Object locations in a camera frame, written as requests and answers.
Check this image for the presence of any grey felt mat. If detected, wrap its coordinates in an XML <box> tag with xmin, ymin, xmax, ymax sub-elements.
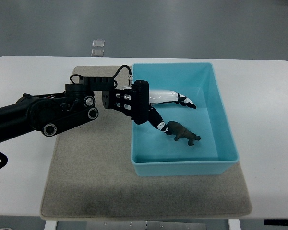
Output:
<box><xmin>40</xmin><ymin>65</ymin><xmax>253</xmax><ymax>219</ymax></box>

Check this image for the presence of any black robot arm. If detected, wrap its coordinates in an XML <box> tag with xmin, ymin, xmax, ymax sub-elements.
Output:
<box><xmin>0</xmin><ymin>75</ymin><xmax>137</xmax><ymax>143</ymax></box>

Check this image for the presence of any black table control panel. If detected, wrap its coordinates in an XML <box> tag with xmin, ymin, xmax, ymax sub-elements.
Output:
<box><xmin>264</xmin><ymin>219</ymin><xmax>288</xmax><ymax>226</ymax></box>

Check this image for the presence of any metal floor plate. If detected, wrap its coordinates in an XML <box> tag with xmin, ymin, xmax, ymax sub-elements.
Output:
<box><xmin>92</xmin><ymin>39</ymin><xmax>105</xmax><ymax>47</ymax></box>
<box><xmin>91</xmin><ymin>49</ymin><xmax>104</xmax><ymax>57</ymax></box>

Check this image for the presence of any black white robotic hand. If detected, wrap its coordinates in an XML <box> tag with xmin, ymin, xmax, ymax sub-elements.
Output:
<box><xmin>131</xmin><ymin>80</ymin><xmax>197</xmax><ymax>135</ymax></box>

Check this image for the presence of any lower metal floor plate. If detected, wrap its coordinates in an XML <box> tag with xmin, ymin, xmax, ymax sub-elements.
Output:
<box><xmin>91</xmin><ymin>49</ymin><xmax>104</xmax><ymax>57</ymax></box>

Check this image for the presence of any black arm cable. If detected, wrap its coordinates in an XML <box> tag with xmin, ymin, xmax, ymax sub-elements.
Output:
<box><xmin>69</xmin><ymin>64</ymin><xmax>134</xmax><ymax>87</ymax></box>

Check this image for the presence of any upper metal floor plate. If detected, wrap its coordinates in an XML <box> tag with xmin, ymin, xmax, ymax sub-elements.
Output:
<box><xmin>92</xmin><ymin>39</ymin><xmax>105</xmax><ymax>47</ymax></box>

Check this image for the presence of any blue plastic box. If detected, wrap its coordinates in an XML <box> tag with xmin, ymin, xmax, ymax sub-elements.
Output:
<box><xmin>131</xmin><ymin>62</ymin><xmax>239</xmax><ymax>176</ymax></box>

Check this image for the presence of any brown toy hippo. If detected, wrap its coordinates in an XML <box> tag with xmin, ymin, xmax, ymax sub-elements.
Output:
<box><xmin>167</xmin><ymin>121</ymin><xmax>201</xmax><ymax>146</ymax></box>

